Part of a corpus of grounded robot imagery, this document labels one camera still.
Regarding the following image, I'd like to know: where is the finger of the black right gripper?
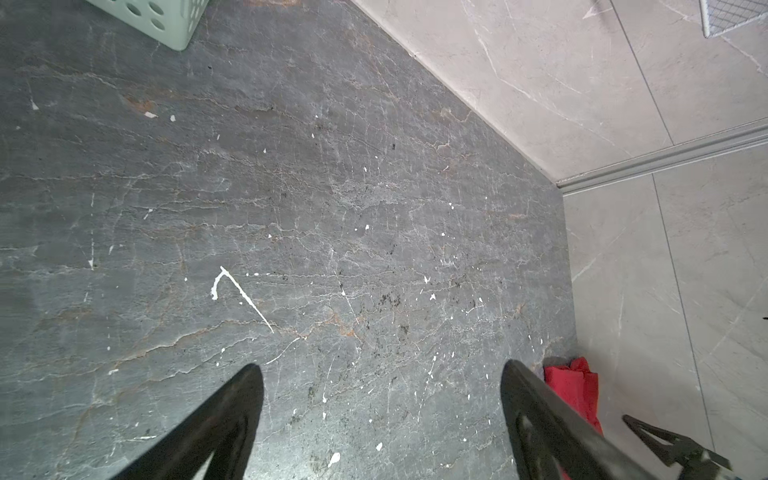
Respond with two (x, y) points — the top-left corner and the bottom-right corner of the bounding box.
(622, 414), (734, 480)

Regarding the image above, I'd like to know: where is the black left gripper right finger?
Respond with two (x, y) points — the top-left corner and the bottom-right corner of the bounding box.
(500, 360), (653, 479)

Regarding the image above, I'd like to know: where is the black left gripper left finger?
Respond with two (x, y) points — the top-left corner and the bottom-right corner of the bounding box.
(115, 363), (264, 479)

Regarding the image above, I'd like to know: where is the dark red printed t-shirt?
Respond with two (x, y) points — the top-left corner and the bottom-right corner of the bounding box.
(542, 356), (604, 480)

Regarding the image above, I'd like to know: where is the light green perforated plastic basket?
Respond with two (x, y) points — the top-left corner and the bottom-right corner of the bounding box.
(87, 0), (209, 51)

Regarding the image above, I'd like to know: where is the white wire mesh wall basket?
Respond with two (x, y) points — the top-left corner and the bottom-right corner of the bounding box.
(699, 0), (768, 38)

